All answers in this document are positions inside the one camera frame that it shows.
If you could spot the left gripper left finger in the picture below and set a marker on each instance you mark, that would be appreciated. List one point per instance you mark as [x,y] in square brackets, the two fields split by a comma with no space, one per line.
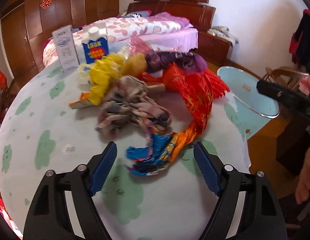
[48,216]

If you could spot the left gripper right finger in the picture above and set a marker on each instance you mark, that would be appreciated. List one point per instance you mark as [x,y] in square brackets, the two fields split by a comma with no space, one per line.
[261,217]

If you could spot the red plastic bag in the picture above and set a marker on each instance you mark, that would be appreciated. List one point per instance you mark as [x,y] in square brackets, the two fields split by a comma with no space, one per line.
[198,91]

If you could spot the blue orange snack wrapper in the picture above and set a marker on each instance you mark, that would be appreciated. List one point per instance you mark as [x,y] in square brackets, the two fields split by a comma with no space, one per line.
[161,151]

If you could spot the orange snack box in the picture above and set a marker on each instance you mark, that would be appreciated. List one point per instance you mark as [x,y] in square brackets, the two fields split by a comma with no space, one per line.
[83,101]

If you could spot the plaid cloth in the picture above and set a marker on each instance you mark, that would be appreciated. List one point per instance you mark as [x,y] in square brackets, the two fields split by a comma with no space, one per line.
[127,102]

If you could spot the purple plastic bag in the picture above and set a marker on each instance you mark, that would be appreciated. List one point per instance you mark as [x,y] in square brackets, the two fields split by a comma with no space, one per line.
[190,62]

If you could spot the pale yellow printed plastic bag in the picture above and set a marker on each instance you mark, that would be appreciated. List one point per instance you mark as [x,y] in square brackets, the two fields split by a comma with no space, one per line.
[84,74]

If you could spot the yellow sponge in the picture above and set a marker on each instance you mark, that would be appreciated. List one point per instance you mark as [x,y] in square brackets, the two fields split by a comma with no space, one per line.
[134,65]

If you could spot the pink transparent plastic bag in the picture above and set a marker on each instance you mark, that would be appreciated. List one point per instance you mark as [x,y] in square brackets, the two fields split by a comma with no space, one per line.
[138,46]

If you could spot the light blue trash bin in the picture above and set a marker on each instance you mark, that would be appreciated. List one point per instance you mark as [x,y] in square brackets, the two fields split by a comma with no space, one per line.
[254,110]

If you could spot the person right hand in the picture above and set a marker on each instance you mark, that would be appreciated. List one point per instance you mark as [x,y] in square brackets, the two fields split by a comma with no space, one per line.
[303,188]

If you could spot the folding wooden chair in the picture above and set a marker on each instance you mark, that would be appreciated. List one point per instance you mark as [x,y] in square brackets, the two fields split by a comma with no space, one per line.
[285,76]

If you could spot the cloud pattern tablecloth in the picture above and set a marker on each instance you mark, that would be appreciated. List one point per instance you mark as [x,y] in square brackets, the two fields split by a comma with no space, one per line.
[40,132]

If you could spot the wooden nightstand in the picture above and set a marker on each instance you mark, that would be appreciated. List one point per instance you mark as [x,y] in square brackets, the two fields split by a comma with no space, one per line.
[214,49]

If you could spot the clothes pile on nightstand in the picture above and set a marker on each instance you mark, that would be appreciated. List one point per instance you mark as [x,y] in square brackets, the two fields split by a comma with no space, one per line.
[223,32]

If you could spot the wooden bed pink sheet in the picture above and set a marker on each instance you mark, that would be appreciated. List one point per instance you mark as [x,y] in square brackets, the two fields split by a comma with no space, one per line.
[198,12]

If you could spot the red gift bag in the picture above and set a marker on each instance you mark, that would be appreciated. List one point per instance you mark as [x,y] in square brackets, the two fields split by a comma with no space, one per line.
[3,81]

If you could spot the white tall milk carton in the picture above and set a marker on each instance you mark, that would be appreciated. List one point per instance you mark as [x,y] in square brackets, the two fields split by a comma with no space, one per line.
[65,47]

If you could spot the blue LOOK milk carton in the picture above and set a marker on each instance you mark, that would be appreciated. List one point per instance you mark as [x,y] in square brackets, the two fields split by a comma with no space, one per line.
[95,43]

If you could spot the heart pattern duvet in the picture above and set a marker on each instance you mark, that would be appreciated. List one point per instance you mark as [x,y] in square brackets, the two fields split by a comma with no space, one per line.
[122,28]

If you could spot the wooden door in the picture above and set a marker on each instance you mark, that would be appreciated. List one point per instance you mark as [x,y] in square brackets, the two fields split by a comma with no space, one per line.
[16,42]

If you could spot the wooden wardrobe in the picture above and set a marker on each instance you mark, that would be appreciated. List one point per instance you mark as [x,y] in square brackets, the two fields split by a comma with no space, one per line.
[40,23]

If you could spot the red double happiness decal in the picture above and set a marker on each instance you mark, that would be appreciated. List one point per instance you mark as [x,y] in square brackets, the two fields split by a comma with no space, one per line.
[46,3]

